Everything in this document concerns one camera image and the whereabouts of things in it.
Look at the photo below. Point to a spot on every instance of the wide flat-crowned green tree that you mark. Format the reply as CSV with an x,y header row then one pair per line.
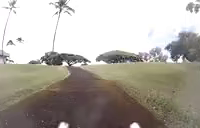
x,y
118,56

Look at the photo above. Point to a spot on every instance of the wide low dark tree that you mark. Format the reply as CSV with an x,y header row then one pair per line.
x,y
66,59

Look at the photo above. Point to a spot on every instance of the dark asphalt path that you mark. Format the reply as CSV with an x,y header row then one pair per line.
x,y
84,100

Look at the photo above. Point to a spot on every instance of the clump of pale trees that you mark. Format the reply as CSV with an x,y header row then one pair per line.
x,y
154,55

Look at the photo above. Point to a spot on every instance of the green grass field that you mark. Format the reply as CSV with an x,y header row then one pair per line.
x,y
21,78
161,80

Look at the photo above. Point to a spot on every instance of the robot's own part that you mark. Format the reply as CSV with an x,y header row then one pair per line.
x,y
134,125
63,125

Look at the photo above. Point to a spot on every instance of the small palm crowns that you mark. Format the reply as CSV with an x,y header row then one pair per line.
x,y
11,42

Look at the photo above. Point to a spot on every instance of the group of large dark trees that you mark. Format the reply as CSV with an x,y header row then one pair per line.
x,y
191,46

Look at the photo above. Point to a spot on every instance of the tall thin palm tree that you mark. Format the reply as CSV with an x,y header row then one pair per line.
x,y
4,31

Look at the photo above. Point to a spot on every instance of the overhanging tree branch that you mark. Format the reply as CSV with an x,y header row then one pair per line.
x,y
195,6

